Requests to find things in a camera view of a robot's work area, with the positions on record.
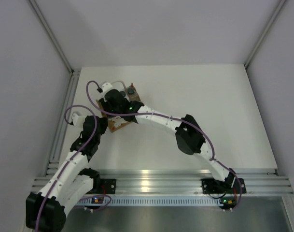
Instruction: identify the clear bottle black cap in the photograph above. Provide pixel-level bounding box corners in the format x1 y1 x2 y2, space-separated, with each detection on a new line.
125 86 140 102

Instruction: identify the burlap watermelon canvas bag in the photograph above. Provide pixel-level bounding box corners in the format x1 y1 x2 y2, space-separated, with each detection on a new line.
96 80 134 132

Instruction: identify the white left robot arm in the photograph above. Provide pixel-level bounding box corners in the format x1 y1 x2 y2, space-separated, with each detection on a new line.
26 114 108 232

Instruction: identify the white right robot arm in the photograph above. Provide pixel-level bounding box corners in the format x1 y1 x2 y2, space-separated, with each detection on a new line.
98 84 245 194

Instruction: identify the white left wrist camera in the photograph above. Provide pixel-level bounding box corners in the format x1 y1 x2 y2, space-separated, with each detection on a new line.
70 112 85 128

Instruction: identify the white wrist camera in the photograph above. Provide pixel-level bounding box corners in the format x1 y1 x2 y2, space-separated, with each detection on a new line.
101 82 113 94
70 112 85 128

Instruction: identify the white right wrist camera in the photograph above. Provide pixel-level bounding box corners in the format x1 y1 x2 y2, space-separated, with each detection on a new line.
101 82 113 94

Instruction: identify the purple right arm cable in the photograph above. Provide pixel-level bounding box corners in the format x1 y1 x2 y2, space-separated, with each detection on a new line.
85 81 243 211

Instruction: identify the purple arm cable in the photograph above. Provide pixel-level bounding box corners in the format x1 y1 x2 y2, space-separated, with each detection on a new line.
34 105 99 229
85 81 243 211

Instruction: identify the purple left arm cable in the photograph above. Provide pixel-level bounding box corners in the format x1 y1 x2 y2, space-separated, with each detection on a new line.
34 105 99 229

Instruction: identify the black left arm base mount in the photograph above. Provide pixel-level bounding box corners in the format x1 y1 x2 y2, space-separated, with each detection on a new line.
98 178 117 194

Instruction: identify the slotted grey cable duct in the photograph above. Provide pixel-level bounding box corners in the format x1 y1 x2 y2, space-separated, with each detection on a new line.
76 196 223 206

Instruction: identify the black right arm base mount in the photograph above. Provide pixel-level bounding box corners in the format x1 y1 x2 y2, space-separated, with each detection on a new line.
201 177 247 197

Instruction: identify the aluminium front rail frame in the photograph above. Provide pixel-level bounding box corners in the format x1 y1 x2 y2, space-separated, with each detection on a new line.
29 168 294 196

